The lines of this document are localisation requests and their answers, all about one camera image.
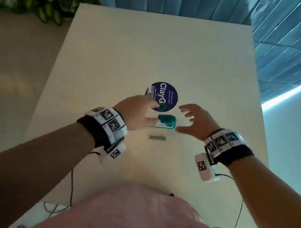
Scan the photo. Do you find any person's right forearm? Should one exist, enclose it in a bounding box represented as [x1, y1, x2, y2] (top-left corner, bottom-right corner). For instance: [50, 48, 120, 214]
[221, 154, 301, 228]

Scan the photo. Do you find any teal stapler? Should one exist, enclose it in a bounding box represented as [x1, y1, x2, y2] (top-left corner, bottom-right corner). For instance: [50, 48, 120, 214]
[151, 113, 178, 130]

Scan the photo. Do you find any person's right hand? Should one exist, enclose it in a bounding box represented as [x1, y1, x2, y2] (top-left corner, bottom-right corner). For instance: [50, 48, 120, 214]
[174, 102, 223, 143]

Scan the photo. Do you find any black marker wristband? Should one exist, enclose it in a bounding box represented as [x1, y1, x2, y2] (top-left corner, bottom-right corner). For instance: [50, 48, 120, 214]
[202, 127, 257, 169]
[74, 104, 130, 155]

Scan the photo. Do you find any person's left forearm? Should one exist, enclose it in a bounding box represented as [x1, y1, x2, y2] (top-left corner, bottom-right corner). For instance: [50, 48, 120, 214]
[0, 115, 98, 228]

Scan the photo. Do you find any thin black cable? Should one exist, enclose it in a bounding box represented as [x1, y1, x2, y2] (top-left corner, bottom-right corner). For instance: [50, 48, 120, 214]
[43, 147, 102, 218]
[210, 173, 246, 228]

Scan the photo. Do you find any white light strip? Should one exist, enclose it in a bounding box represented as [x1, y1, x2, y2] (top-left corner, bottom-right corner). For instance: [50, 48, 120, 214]
[261, 71, 301, 115]

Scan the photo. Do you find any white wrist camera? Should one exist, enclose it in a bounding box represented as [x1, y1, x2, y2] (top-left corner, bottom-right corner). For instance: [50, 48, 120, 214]
[98, 141, 127, 166]
[192, 152, 223, 184]

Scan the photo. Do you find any round blue sticker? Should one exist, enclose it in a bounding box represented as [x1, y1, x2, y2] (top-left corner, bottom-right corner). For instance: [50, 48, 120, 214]
[144, 81, 180, 114]

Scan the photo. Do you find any small grey staple box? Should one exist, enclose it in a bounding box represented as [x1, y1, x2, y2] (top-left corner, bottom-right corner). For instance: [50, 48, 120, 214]
[146, 86, 156, 100]

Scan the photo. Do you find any pink shirt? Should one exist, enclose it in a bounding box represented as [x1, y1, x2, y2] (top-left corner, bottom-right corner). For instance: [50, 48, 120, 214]
[28, 174, 268, 228]

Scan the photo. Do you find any person's left hand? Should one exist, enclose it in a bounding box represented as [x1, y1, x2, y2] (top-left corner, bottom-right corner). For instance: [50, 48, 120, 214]
[112, 93, 166, 134]

